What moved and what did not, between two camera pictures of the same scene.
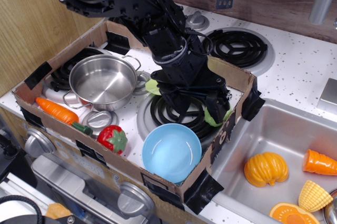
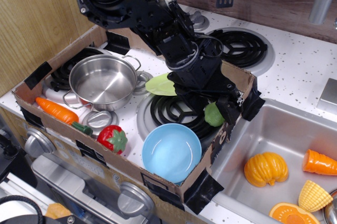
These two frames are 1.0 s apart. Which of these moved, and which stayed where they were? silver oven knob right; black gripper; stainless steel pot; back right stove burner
Moved: black gripper
Stayed: silver oven knob right; back right stove burner; stainless steel pot
